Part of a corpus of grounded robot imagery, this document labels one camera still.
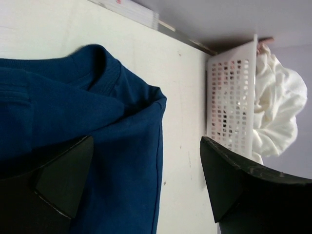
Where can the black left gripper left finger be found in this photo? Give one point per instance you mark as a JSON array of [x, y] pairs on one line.
[[40, 193]]

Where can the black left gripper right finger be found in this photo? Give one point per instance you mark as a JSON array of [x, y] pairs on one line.
[[249, 198]]

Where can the blue t shirt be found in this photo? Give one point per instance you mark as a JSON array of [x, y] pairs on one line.
[[89, 93]]

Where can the white t shirt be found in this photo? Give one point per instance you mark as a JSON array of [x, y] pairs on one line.
[[280, 95]]

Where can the white perforated basket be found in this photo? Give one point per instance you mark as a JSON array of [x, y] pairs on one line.
[[230, 97]]

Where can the pink clothes in basket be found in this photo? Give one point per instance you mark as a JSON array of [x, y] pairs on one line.
[[262, 42]]

